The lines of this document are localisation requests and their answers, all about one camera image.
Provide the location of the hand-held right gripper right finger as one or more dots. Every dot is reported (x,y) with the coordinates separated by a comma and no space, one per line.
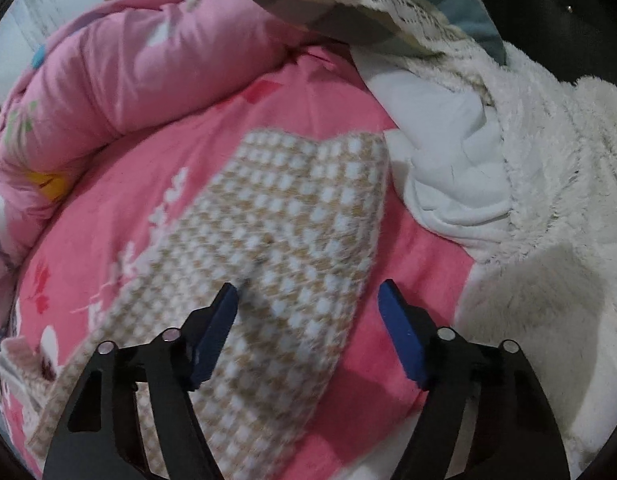
(401,330)

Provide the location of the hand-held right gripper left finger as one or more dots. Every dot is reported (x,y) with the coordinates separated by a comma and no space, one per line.
(216,340)

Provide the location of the beige white houndstooth knit coat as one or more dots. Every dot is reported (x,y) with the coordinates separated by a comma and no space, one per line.
(288,220)

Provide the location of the pink floral bed blanket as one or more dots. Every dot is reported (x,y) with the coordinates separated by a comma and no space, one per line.
(138,175)

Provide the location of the white fluffy garment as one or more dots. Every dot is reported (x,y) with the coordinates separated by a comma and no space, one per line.
(563,160)

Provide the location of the pink floral quilt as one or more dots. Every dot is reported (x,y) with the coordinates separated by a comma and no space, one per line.
(113,60)

